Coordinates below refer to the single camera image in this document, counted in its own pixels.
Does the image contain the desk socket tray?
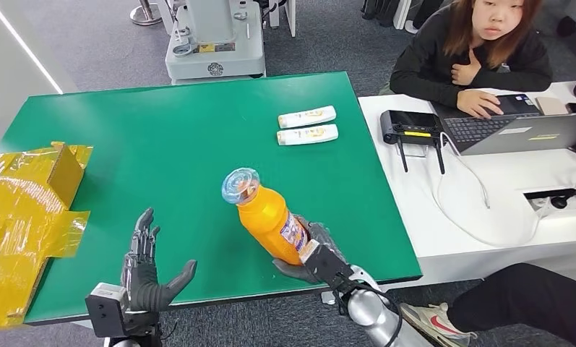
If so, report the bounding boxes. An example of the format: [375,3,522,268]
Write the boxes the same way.
[524,185,576,215]

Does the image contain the white red sneaker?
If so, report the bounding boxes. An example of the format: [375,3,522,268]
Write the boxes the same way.
[399,301,478,347]

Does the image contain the beige card wallet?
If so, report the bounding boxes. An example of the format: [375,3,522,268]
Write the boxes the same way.
[535,96,570,117]

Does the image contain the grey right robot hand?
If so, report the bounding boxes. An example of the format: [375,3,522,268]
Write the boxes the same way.
[272,215,348,284]

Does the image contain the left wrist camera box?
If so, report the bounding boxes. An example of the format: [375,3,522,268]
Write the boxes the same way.
[85,282,132,339]

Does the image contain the white desk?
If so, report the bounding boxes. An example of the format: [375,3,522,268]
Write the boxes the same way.
[357,80,576,289]

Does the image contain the white tube bottle orange cap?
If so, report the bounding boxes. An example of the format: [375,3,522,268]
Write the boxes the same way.
[275,123,340,147]
[277,105,338,129]

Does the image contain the person's right hand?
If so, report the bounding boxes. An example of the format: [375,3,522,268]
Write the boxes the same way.
[456,89,504,120]

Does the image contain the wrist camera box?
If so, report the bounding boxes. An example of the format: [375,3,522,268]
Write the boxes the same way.
[85,282,132,339]
[298,240,354,291]

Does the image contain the black controller with antennas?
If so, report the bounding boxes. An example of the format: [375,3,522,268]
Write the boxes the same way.
[379,109,447,176]

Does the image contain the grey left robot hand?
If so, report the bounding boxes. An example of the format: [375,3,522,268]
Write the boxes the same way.
[121,207,197,313]

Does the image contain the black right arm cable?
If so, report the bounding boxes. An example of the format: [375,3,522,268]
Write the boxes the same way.
[338,281,404,347]

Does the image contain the white cable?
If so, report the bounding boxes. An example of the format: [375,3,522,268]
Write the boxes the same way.
[433,132,553,249]

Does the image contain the white grey column machine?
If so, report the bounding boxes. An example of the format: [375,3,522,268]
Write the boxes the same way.
[164,0,267,86]

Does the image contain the black plug cable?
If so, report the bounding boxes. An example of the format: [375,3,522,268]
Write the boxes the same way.
[549,163,576,210]

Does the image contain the yellow taped cardboard box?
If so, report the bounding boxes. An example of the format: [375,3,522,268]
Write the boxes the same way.
[0,141,94,332]

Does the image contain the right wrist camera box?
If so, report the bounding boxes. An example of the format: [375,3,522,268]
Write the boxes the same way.
[298,240,354,291]

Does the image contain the person's left hand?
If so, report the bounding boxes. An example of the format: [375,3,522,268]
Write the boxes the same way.
[450,47,483,87]

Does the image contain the grey laptop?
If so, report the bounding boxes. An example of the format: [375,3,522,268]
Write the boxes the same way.
[430,93,576,157]

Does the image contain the metal stanchion base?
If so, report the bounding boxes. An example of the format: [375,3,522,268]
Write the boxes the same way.
[129,0,163,26]

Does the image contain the orange juice bottle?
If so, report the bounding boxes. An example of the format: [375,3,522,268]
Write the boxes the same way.
[220,167,313,267]

